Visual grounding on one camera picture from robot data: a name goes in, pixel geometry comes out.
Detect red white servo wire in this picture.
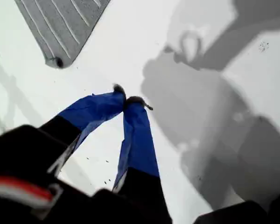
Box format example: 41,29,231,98
0,175,61,212

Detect grey striped towel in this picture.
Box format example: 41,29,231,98
14,0,112,70

